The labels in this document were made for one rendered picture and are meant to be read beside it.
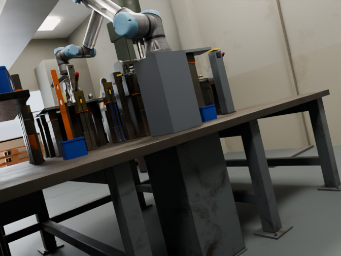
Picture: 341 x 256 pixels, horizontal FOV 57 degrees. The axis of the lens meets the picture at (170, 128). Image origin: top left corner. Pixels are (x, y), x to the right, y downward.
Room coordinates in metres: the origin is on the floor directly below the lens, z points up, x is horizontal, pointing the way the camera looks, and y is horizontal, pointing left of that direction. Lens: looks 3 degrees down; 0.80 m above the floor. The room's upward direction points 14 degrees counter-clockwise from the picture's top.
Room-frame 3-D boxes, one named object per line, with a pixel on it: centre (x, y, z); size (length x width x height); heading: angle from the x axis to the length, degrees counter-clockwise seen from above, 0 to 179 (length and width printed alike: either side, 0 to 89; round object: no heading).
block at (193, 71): (2.06, -0.20, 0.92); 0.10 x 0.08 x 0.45; 121
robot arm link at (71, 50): (2.00, 0.49, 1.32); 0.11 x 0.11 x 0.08; 46
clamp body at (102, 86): (1.91, 0.32, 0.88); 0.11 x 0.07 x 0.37; 31
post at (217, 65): (2.20, -0.42, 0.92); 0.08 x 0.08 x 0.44; 31
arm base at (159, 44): (1.65, -0.03, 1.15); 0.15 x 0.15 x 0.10
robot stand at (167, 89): (1.65, -0.03, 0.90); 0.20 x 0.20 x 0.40; 37
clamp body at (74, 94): (1.84, 0.48, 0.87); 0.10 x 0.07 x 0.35; 31
